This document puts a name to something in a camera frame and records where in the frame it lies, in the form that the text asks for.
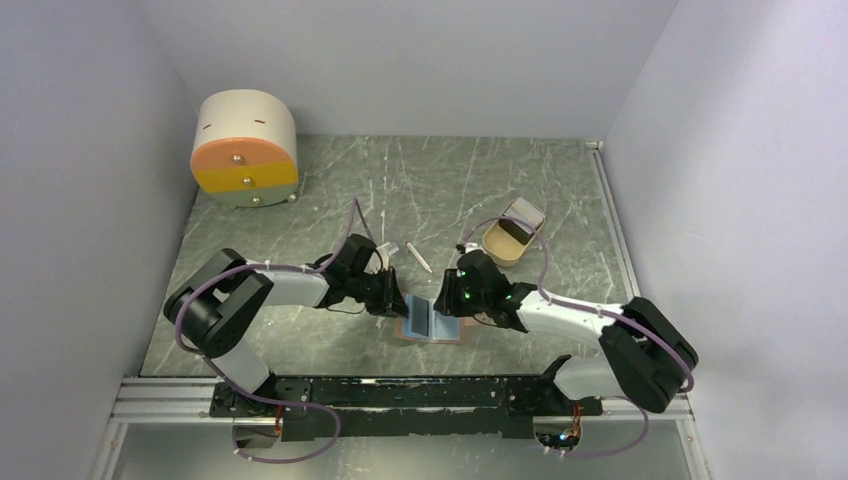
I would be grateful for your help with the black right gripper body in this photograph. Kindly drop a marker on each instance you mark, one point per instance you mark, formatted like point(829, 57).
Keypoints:
point(471, 301)

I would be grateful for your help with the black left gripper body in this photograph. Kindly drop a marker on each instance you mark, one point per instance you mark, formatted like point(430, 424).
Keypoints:
point(369, 288)

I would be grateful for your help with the pink leather card holder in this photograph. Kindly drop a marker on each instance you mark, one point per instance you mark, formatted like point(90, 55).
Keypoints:
point(425, 325)

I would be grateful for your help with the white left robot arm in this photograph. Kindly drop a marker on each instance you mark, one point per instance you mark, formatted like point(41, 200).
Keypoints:
point(214, 308)

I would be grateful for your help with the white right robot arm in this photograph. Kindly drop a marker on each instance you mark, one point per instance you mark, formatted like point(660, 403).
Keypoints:
point(641, 355)

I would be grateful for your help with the beige oval tray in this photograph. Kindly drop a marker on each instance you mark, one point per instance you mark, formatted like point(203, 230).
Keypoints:
point(505, 240)

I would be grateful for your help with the white pen with red cap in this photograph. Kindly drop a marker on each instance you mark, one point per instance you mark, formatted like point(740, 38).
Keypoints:
point(418, 257)

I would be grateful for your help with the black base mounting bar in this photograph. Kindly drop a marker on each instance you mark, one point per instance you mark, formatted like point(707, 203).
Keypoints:
point(327, 406)

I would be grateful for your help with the round beige drawer box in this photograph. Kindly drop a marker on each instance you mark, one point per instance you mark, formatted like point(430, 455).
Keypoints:
point(245, 149)

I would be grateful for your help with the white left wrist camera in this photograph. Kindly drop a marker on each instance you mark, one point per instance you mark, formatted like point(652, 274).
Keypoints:
point(384, 253)

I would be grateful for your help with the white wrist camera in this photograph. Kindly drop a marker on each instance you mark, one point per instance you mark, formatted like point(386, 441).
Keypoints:
point(468, 248)
point(384, 253)

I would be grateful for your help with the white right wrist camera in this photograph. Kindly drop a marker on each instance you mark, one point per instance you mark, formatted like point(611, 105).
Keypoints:
point(468, 248)

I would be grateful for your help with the aluminium frame rail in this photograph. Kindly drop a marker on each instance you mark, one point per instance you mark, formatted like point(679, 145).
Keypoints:
point(611, 213)

